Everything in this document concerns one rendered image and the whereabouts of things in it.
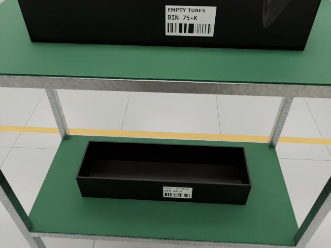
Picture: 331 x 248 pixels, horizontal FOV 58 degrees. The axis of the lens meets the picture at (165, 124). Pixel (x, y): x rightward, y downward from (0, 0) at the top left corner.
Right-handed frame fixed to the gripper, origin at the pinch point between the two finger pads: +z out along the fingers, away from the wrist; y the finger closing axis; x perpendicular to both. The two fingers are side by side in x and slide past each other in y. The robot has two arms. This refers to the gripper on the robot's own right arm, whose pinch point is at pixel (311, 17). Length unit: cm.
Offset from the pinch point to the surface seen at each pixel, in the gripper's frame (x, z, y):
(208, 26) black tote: -16.8, 21.8, 7.7
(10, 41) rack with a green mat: -17, 27, 49
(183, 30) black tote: -16.7, 22.8, 12.5
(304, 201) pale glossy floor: 4, 123, -51
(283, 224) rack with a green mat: 17, 77, -22
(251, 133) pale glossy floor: -38, 143, -35
